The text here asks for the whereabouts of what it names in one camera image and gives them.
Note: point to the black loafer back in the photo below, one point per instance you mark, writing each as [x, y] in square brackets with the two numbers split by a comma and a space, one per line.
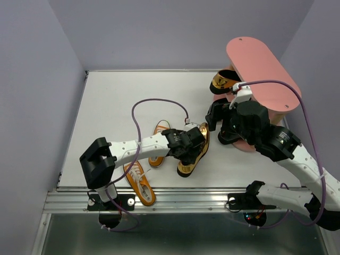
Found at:
[226, 137]

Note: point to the orange sneaker front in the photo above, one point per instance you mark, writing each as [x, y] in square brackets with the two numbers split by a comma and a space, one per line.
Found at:
[139, 183]

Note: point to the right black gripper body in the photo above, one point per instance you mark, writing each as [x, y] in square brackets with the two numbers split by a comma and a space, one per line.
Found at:
[231, 121]

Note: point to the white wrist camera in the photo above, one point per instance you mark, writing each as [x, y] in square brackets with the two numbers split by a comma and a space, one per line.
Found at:
[242, 92]
[190, 126]

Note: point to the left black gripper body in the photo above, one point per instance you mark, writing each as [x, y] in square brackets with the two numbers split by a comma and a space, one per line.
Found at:
[189, 156]

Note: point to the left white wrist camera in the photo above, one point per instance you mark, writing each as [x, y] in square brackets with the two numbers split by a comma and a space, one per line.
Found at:
[190, 126]

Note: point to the gold loafer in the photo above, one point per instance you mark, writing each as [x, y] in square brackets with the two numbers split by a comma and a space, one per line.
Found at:
[186, 171]
[223, 81]

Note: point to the orange sneaker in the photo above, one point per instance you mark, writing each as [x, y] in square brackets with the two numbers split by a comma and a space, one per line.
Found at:
[139, 183]
[160, 126]

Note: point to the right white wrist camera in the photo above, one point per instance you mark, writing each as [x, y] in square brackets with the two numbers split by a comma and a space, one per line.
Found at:
[242, 92]

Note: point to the pink shoe shelf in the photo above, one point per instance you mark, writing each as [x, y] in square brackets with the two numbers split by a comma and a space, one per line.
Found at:
[252, 60]

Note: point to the aluminium mounting rail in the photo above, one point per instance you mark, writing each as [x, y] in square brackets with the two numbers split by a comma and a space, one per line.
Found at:
[168, 201]

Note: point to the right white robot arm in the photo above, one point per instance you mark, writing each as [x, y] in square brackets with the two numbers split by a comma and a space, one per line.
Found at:
[321, 201]

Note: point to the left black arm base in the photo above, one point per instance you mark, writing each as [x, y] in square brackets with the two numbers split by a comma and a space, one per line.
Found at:
[125, 201]

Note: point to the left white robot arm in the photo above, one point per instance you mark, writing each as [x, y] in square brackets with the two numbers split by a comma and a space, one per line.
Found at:
[102, 157]

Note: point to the orange sneaker centre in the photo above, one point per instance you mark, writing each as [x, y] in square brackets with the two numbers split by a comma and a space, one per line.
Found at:
[160, 126]

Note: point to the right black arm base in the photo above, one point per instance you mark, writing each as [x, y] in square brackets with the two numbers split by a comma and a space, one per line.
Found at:
[247, 200]

